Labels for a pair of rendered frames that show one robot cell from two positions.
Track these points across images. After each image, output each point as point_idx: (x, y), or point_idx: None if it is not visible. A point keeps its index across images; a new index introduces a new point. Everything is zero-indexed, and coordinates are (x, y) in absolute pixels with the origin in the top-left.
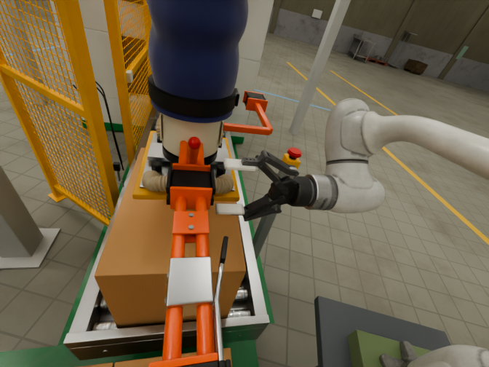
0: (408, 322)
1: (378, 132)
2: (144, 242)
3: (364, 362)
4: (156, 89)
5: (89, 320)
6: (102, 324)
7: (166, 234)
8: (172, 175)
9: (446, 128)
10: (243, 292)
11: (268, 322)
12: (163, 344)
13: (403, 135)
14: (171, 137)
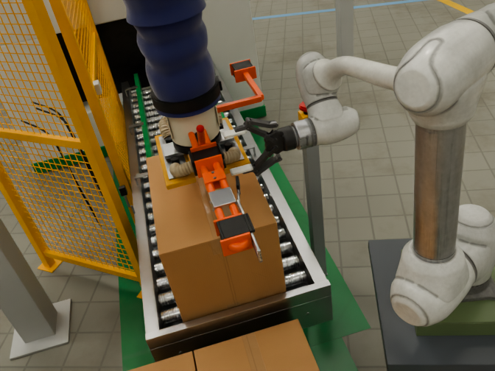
0: None
1: (325, 75)
2: (185, 226)
3: None
4: (160, 102)
5: (158, 323)
6: None
7: (200, 216)
8: (192, 155)
9: (353, 62)
10: (300, 273)
11: (329, 285)
12: (232, 336)
13: (338, 72)
14: (180, 132)
